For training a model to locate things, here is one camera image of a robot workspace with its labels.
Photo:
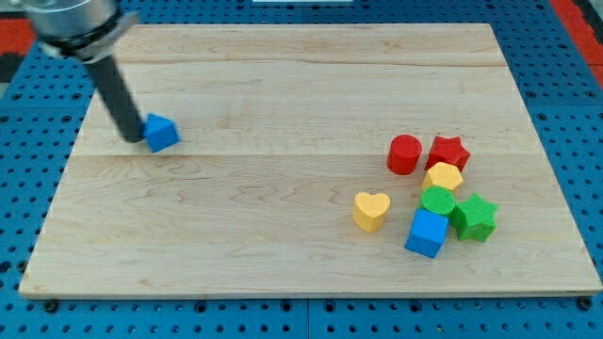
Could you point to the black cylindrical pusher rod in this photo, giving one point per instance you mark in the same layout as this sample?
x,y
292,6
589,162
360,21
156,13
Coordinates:
x,y
116,96

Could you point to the wooden board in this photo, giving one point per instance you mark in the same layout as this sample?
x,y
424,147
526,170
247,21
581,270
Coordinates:
x,y
281,126

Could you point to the blue cube block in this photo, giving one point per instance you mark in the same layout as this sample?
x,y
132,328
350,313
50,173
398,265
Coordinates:
x,y
427,233

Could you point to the green cylinder block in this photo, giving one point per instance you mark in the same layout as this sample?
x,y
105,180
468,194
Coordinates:
x,y
438,200

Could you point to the yellow heart block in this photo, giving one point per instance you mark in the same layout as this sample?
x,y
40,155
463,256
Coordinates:
x,y
370,210

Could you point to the red cylinder block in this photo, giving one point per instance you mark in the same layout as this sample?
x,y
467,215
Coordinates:
x,y
403,154

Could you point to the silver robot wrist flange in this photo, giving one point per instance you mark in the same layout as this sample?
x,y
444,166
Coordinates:
x,y
86,30

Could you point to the red star block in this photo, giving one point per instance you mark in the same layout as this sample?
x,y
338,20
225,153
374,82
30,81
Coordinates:
x,y
449,150

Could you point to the yellow hexagon block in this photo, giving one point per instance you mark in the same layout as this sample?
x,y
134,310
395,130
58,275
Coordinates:
x,y
444,175

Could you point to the green star block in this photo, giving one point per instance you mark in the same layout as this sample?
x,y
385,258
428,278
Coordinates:
x,y
474,219

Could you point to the blue triangle block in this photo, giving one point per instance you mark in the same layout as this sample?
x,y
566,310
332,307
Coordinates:
x,y
160,132

